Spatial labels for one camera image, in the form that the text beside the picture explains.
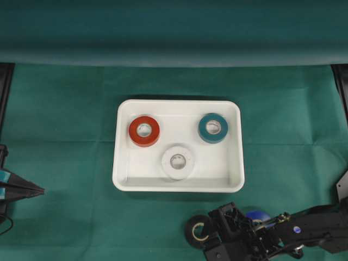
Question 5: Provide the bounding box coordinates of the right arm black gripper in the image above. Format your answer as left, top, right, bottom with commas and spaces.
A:
203, 202, 282, 260

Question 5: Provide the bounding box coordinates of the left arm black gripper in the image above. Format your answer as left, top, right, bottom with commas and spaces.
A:
1, 144, 44, 215

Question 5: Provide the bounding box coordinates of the blue tape roll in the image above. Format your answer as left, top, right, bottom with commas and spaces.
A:
246, 210, 271, 225

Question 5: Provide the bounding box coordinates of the black tape roll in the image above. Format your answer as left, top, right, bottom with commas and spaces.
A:
184, 215, 214, 250

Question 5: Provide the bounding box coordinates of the white tape roll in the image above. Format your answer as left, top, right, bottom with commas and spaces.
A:
161, 144, 195, 181

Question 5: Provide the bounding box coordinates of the green tape roll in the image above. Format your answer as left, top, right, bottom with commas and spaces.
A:
198, 113, 228, 144

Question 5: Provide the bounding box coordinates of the red tape roll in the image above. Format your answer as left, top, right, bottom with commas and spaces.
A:
128, 116, 160, 147

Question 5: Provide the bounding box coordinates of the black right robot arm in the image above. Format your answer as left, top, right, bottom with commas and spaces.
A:
203, 198, 347, 260

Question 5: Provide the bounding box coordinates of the white plastic tray case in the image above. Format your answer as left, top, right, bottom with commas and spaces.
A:
112, 100, 245, 193

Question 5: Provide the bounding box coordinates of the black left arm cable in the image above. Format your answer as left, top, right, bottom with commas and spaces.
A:
0, 213, 14, 236

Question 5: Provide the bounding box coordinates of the black left frame rail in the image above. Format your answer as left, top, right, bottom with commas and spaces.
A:
0, 63, 15, 128

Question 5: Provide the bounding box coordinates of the black frame rail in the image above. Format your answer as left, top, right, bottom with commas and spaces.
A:
331, 64, 348, 119
0, 63, 15, 128

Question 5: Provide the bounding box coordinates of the black right frame rail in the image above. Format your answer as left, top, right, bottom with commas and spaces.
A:
331, 64, 348, 119

